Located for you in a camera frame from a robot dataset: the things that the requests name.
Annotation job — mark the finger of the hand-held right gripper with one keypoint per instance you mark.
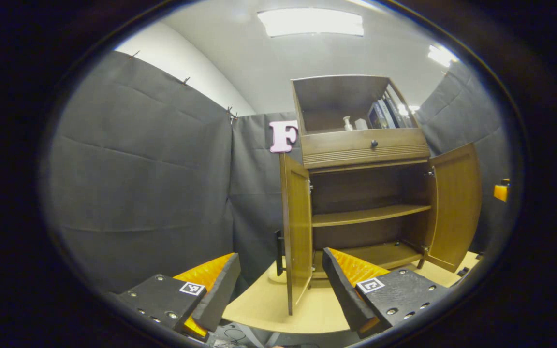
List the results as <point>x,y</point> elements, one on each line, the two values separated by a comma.
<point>501,192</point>

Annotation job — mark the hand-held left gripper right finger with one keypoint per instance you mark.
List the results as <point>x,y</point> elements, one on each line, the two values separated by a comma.
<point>344,290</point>

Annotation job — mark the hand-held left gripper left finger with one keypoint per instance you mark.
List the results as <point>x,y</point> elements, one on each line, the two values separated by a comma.
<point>218,295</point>

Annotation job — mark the wooden cabinet door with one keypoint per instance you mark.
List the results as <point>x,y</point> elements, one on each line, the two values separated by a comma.
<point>455,203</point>
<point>298,217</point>

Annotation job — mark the wooden double-door shoe cabinet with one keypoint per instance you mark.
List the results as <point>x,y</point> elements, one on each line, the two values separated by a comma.
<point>356,186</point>

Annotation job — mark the wooden inner shelf board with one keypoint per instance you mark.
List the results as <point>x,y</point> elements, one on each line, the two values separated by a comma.
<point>365,216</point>

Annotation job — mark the grey blue book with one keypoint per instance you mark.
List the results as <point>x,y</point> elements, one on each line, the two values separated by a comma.
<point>375,117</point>
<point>388,114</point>

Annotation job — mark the wooden drawer with black knob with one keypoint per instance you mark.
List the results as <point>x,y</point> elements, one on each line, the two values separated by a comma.
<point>341,147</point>

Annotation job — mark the black backdrop cloth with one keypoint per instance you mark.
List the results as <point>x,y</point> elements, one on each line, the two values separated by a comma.
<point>138,169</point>

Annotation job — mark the small ceiling light panel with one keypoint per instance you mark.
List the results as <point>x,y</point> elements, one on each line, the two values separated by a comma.
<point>442,55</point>

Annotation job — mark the small white box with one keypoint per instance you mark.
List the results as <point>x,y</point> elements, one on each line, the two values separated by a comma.
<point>361,124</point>

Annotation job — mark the small cloth clip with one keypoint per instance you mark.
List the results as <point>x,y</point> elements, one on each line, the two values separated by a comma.
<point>135,54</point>
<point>185,80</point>
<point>232,114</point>

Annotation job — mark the large ceiling light panel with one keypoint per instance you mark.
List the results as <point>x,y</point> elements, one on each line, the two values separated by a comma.
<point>310,21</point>

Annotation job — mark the small black bracket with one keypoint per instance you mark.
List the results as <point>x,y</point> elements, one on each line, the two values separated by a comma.
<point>463,271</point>

